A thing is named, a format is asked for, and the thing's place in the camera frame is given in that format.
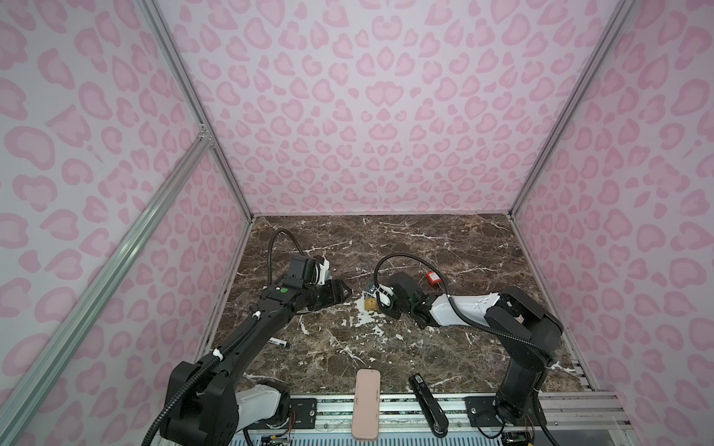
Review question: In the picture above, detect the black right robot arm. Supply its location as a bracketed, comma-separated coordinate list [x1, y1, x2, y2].
[376, 273, 563, 424]

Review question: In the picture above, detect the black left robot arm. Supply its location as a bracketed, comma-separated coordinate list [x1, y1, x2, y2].
[142, 255, 353, 445]

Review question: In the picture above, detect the red padlock far right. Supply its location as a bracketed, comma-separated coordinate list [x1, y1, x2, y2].
[426, 271, 444, 287]

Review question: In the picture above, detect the black white marker pen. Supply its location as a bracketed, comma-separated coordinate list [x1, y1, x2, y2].
[269, 337, 290, 349]

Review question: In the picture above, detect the pink rectangular case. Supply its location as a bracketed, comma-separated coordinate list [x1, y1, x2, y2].
[351, 369, 381, 442]

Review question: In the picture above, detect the black stapler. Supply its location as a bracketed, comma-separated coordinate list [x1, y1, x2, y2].
[408, 374, 449, 439]

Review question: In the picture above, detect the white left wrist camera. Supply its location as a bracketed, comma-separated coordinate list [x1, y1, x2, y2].
[313, 256, 331, 286]

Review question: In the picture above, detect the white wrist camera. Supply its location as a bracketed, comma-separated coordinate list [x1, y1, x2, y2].
[364, 281, 392, 308]
[313, 256, 331, 286]

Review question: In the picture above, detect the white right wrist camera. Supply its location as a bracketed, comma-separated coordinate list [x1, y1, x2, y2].
[364, 281, 392, 308]

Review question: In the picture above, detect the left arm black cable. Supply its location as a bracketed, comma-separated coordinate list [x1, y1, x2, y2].
[266, 227, 305, 288]

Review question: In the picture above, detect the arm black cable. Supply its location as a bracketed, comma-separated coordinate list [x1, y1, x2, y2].
[372, 253, 559, 363]
[266, 227, 305, 288]

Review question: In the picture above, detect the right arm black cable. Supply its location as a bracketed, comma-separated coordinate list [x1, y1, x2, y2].
[372, 253, 559, 363]

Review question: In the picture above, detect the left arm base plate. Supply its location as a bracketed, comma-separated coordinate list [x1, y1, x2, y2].
[278, 398, 317, 430]

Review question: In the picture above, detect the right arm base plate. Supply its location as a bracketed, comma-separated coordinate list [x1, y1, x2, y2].
[464, 396, 546, 429]

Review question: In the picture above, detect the aluminium front rail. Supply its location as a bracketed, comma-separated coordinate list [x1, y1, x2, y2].
[280, 392, 639, 445]

